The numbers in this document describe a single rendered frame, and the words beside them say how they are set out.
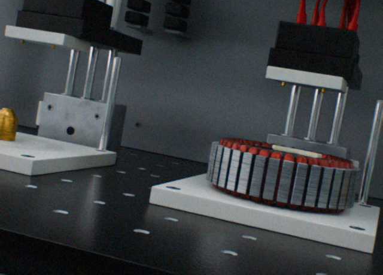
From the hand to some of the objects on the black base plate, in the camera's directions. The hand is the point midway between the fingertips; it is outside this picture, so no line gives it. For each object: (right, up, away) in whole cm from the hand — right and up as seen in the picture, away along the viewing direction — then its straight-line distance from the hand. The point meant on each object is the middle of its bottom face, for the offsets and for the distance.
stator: (-36, -8, +6) cm, 37 cm away
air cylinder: (-55, -5, +27) cm, 61 cm away
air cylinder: (-32, -9, +20) cm, 39 cm away
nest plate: (-36, -9, +6) cm, 38 cm away
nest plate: (-59, -5, +13) cm, 61 cm away
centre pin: (-59, -4, +13) cm, 60 cm away
